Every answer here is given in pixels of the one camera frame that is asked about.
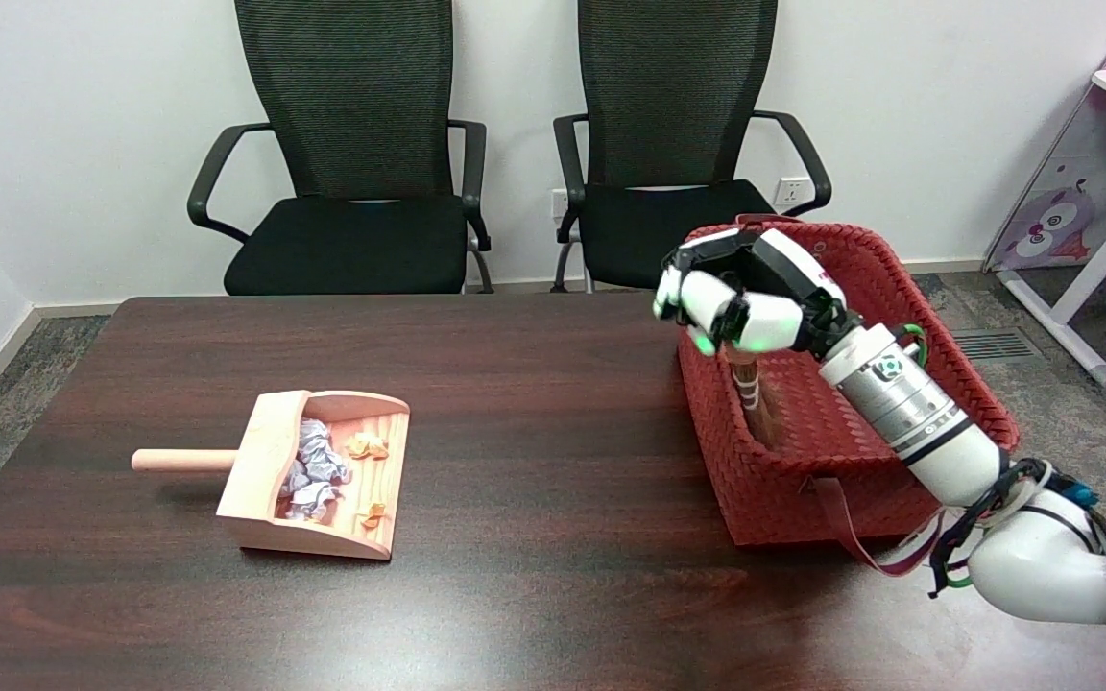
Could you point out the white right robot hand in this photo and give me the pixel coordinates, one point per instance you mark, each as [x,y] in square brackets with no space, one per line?
[755,288]

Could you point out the brown straw hand broom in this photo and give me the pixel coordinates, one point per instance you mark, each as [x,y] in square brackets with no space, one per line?
[757,398]

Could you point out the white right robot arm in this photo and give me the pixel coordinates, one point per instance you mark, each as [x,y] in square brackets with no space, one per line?
[985,480]

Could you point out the red woven basket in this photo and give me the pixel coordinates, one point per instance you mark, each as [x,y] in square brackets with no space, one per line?
[851,422]

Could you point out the black mesh office chair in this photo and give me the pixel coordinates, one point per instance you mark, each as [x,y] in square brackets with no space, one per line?
[351,144]
[678,144]

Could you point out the metal floor vent grille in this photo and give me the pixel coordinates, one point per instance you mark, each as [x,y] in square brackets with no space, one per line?
[997,344]

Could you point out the pink cartoon children's desk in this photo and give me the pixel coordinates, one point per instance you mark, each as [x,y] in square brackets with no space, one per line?
[1091,182]

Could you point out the crumpled orange paper scrap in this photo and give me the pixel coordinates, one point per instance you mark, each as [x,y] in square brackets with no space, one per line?
[372,513]
[368,445]

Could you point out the crumpled grey paper ball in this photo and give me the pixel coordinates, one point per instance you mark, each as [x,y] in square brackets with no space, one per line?
[318,451]
[308,499]

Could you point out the wooden dustpan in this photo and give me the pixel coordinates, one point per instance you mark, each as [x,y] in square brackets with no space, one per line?
[323,480]

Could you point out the white wall power socket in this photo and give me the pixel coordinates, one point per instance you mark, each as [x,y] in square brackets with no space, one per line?
[790,192]
[560,203]

